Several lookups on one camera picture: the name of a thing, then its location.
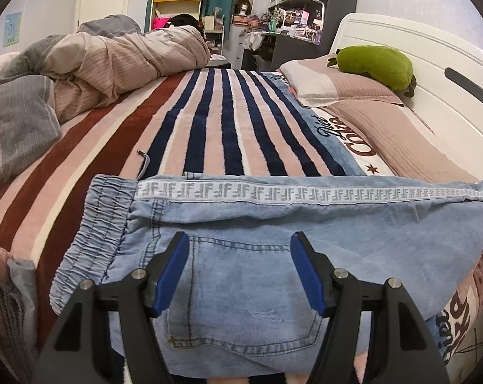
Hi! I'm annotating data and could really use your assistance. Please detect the beige and grey quilt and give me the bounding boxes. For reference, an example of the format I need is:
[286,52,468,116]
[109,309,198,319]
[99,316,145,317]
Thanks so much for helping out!
[0,14,211,198]

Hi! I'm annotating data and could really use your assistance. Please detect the white drawer cabinet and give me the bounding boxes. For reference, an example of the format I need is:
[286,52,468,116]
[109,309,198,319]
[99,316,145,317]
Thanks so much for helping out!
[225,24,254,70]

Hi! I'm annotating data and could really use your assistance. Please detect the blue wall picture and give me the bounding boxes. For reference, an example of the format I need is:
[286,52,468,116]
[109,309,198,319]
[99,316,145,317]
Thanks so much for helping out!
[3,12,22,46]

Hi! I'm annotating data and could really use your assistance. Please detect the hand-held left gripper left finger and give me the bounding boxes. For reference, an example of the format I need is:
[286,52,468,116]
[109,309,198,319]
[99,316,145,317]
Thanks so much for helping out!
[31,231,190,384]

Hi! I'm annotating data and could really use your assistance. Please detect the yellow shelf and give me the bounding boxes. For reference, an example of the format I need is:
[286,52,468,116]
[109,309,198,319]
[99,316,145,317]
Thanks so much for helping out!
[150,0,203,31]

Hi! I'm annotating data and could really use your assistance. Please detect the light blue denim pants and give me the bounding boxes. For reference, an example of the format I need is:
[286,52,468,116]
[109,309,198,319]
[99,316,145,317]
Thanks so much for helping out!
[49,172,483,377]

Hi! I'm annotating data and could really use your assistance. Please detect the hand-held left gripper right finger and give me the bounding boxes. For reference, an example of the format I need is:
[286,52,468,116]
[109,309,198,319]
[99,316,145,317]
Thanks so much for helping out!
[290,231,450,384]

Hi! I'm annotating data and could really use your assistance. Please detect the pink pillow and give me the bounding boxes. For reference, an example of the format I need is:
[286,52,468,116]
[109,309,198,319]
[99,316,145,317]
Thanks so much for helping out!
[280,53,404,108]

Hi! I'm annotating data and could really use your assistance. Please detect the striped bed blanket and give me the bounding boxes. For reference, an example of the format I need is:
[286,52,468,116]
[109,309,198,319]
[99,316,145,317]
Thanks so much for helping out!
[0,68,483,384]

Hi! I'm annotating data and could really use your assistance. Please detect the white bed headboard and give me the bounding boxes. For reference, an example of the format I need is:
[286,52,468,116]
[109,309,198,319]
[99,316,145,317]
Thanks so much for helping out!
[330,12,483,180]

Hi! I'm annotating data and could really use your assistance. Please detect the green plush toy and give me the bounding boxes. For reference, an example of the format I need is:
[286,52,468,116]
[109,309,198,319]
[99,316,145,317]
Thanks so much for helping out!
[327,45,417,99]

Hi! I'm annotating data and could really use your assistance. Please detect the dark grey shelving unit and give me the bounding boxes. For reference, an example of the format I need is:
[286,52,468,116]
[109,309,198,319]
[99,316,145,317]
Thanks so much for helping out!
[241,0,361,70]

